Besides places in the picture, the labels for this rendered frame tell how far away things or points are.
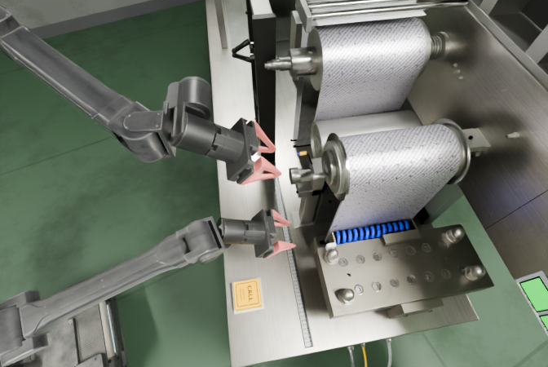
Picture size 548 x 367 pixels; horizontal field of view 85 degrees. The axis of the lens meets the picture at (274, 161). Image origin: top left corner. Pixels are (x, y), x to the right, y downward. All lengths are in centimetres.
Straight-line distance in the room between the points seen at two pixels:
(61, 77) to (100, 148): 197
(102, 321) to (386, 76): 157
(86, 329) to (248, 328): 103
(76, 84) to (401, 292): 79
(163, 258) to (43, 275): 165
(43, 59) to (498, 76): 84
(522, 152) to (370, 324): 54
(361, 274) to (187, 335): 123
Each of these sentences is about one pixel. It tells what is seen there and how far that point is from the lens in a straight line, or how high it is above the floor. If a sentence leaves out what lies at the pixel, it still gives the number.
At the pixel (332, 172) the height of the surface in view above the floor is 128.
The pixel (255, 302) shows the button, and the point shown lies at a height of 92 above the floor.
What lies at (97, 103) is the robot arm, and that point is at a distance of 55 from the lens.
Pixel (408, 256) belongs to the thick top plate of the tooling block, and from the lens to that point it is 86.
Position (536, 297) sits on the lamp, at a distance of 79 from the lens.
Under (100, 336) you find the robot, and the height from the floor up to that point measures 24.
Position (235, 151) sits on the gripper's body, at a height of 139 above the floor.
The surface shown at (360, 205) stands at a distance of 71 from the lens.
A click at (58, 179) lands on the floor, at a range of 257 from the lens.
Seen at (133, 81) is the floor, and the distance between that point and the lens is 301.
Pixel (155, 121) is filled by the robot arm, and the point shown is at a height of 146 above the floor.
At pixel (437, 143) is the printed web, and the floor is 131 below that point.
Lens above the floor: 179
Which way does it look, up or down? 56 degrees down
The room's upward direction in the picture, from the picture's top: straight up
